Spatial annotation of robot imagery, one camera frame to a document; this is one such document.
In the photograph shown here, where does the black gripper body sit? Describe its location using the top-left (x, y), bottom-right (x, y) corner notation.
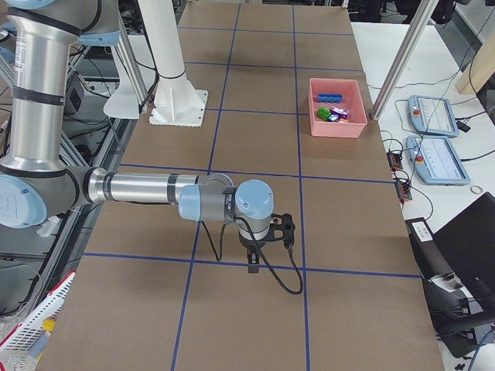
top-left (238, 230), bottom-right (272, 250)

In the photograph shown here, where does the green toy block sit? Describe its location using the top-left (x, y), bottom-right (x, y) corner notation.
top-left (316, 106), bottom-right (331, 121)

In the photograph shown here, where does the purple toy block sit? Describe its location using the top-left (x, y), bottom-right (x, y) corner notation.
top-left (329, 106), bottom-right (350, 119)

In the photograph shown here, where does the long blue toy block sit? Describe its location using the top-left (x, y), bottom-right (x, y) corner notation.
top-left (316, 94), bottom-right (343, 104)

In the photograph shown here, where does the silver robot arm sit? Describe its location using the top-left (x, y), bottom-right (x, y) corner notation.
top-left (1, 1), bottom-right (275, 273)

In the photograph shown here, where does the pink plastic box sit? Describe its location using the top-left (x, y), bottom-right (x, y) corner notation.
top-left (308, 78), bottom-right (367, 138)

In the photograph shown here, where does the lower black relay board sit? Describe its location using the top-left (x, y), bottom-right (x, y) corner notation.
top-left (394, 179), bottom-right (412, 203)

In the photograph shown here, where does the black relay board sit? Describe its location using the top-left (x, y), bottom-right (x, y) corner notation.
top-left (394, 179), bottom-right (412, 203)
top-left (386, 151), bottom-right (403, 171)

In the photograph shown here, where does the upper black relay board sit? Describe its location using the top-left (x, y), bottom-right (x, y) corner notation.
top-left (386, 151), bottom-right (403, 171)

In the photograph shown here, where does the lower blue teach pendant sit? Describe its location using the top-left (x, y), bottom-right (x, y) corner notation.
top-left (406, 135), bottom-right (470, 186)

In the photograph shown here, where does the blue teach pendant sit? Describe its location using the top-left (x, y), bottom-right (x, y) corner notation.
top-left (408, 95), bottom-right (459, 138)
top-left (406, 135), bottom-right (470, 186)

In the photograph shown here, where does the black office chair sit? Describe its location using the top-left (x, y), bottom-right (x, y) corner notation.
top-left (405, 217), bottom-right (494, 358)

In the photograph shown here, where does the black laptop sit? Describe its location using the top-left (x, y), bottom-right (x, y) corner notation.
top-left (434, 192), bottom-right (494, 308)

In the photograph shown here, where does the upper blue teach pendant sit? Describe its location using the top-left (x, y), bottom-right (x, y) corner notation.
top-left (408, 95), bottom-right (459, 138)

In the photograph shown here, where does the white plastic basket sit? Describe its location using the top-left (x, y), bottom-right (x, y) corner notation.
top-left (1, 271), bottom-right (76, 370)

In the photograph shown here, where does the wooden board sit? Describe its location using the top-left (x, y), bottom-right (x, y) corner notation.
top-left (456, 32), bottom-right (494, 94)

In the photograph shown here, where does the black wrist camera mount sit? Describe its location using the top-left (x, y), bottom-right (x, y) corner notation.
top-left (268, 213), bottom-right (295, 250)

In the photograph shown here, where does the black camera cable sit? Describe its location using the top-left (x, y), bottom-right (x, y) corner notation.
top-left (200, 216), bottom-right (304, 296)

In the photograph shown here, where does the aluminium frame post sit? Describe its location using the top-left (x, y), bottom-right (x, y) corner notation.
top-left (370, 0), bottom-right (439, 121)

